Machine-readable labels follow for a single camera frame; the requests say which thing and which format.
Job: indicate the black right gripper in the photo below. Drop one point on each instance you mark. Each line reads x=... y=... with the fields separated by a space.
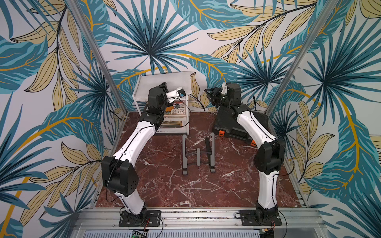
x=214 y=93

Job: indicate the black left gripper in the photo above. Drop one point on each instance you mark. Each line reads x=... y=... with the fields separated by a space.
x=162 y=86

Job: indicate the silver laptop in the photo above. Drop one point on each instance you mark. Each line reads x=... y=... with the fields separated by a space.
x=173 y=80

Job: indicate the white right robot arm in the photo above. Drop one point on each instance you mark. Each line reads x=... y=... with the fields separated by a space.
x=268 y=161

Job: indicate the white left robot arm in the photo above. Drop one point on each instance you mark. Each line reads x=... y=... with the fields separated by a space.
x=118 y=171

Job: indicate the black laptop stand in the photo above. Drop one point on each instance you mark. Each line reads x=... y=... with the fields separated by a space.
x=206 y=156

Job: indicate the black tool case orange latches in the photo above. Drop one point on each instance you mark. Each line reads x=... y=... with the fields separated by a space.
x=226 y=125

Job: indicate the white metal shelf rack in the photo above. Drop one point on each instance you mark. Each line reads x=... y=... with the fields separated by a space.
x=152 y=107

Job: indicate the white Folio-02 book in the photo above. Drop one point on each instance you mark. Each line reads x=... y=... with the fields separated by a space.
x=173 y=127

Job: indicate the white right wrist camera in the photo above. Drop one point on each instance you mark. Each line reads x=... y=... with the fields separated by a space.
x=224 y=89

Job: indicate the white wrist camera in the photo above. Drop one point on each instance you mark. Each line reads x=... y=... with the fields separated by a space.
x=224 y=89
x=176 y=94

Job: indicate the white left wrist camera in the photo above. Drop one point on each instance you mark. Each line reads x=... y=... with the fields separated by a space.
x=176 y=94

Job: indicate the aluminium corner post left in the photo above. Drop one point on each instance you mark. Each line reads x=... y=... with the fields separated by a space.
x=81 y=21

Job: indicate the aluminium corner post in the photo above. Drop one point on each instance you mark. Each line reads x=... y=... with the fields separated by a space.
x=310 y=38
x=81 y=21

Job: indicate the aluminium corner post right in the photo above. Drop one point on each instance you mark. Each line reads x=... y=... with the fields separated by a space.
x=310 y=38

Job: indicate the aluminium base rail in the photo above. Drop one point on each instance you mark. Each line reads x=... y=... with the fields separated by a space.
x=201 y=223

